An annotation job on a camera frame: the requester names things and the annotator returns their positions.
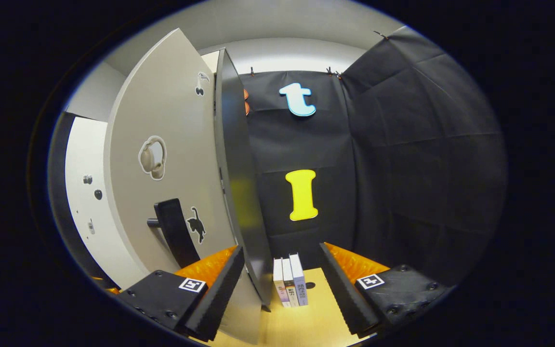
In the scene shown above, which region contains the black backdrop cloth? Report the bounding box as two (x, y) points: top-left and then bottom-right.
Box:
(46, 25), (508, 290)

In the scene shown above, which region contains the white and pink book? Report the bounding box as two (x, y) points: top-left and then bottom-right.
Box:
(273, 258), (291, 308)

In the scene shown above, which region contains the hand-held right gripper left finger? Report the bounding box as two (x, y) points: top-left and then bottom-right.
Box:
(116, 245), (246, 343)

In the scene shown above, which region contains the white cabinet door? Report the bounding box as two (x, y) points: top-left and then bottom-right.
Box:
(103, 28), (264, 345)
(64, 116), (149, 290)

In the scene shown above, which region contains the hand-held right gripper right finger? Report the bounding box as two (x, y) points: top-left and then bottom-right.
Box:
(318, 242), (454, 338)

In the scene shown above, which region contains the dark and orange book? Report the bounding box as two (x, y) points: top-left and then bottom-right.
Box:
(282, 257), (300, 307)

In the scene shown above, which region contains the lavender book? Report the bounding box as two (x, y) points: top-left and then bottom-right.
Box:
(289, 253), (309, 306)

